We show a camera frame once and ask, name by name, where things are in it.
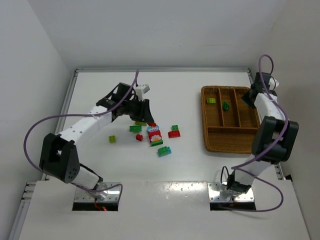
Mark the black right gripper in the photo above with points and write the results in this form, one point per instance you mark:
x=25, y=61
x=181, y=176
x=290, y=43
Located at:
x=249, y=97

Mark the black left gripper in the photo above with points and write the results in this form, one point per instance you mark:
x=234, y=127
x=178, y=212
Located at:
x=139, y=111

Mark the red long lego brick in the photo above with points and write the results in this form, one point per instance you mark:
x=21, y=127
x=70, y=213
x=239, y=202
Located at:
x=152, y=124

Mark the green square lego brick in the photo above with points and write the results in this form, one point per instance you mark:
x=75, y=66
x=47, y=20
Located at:
x=174, y=127

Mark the red curved lego brick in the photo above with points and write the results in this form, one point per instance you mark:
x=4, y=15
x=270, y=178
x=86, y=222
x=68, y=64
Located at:
x=174, y=134

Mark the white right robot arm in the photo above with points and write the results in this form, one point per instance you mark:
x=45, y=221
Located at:
x=274, y=140

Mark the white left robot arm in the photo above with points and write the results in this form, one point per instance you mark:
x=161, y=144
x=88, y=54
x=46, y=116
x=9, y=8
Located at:
x=60, y=152

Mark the lime hollow lego brick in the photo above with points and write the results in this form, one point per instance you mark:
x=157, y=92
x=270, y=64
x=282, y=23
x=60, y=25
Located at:
x=139, y=123

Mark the green long lego brick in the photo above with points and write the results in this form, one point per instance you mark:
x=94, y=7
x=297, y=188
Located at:
x=135, y=128

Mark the red flower picture lego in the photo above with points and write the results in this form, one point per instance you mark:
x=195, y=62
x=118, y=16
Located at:
x=155, y=136

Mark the small red lego brick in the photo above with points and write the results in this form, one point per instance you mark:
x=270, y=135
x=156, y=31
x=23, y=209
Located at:
x=139, y=137

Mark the dark green lego in basket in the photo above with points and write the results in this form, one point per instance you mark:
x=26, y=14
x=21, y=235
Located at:
x=225, y=106

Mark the green flat lego base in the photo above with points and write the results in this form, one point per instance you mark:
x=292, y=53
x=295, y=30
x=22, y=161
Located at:
x=156, y=143

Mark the wicker divided basket tray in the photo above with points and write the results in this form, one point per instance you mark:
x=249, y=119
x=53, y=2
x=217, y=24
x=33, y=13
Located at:
x=231, y=131

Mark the lime lego brick in basket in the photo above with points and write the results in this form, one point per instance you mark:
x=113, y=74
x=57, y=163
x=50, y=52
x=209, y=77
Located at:
x=210, y=100

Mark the green and blue lego stack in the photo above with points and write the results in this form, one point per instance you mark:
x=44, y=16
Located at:
x=164, y=151

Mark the lime square lego brick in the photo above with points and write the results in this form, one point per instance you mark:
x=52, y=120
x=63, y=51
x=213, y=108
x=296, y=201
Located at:
x=112, y=139

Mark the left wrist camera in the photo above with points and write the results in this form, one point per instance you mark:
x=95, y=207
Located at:
x=140, y=90

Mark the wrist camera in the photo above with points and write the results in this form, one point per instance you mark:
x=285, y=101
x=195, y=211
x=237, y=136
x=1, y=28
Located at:
x=140, y=90
x=273, y=84

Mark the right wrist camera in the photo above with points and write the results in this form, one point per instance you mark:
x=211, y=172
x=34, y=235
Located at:
x=273, y=84

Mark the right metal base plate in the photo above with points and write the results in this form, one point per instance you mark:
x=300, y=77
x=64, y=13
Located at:
x=218, y=194

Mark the metal base plate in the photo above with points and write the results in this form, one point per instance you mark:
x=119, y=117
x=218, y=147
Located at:
x=105, y=193
x=218, y=194

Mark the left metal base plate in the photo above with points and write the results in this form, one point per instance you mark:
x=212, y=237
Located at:
x=105, y=193

